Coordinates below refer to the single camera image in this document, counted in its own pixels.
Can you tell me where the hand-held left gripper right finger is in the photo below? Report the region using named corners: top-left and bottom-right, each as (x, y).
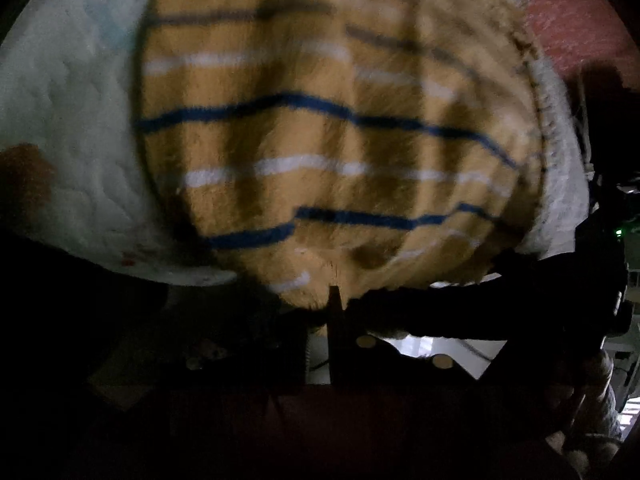
top-left (326, 285), bottom-right (508, 390)

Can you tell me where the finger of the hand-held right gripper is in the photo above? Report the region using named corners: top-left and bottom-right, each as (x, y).
top-left (347, 252), bottom-right (581, 343)

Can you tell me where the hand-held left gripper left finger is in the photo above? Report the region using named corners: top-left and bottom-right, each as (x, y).
top-left (182, 302), bottom-right (307, 386)

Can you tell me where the yellow striped small garment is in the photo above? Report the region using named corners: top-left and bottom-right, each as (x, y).
top-left (131, 0), bottom-right (547, 337)

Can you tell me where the person's right hand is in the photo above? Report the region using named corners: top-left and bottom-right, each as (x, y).
top-left (547, 347), bottom-right (626, 468)

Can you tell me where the red cloth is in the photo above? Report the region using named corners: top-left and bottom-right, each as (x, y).
top-left (505, 0), bottom-right (632, 78)

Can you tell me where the white quilted blanket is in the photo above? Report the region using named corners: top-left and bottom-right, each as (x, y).
top-left (0, 0), bottom-right (593, 288)

